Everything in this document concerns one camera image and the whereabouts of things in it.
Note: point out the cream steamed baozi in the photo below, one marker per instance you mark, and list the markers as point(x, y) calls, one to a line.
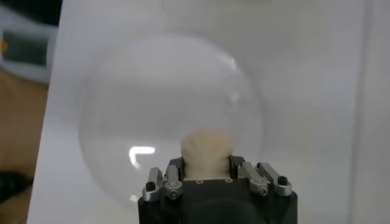
point(207, 152)

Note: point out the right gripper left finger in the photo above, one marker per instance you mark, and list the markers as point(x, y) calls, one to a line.
point(172, 185)

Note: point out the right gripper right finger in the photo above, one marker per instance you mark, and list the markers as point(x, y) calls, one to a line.
point(256, 179)

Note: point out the white housing with dark panel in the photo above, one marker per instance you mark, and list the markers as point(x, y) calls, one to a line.
point(18, 70)

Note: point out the white round plate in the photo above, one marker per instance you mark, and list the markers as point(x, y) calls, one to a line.
point(152, 106)

